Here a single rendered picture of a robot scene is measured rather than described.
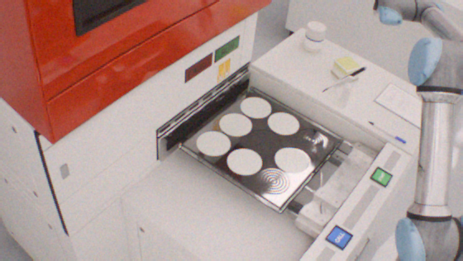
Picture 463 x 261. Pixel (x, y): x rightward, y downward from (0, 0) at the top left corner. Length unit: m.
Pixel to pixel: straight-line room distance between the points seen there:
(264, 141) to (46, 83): 0.77
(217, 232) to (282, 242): 0.18
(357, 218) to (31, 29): 0.91
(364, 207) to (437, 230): 0.27
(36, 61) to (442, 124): 0.85
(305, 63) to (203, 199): 0.61
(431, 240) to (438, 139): 0.23
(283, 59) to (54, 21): 1.01
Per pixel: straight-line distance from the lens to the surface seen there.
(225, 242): 1.30
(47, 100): 0.92
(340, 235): 1.20
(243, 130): 1.47
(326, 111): 1.54
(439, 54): 1.07
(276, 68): 1.62
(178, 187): 1.41
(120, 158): 1.28
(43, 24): 0.83
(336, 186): 1.41
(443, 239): 1.12
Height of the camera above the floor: 1.92
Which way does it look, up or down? 44 degrees down
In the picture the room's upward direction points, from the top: 7 degrees clockwise
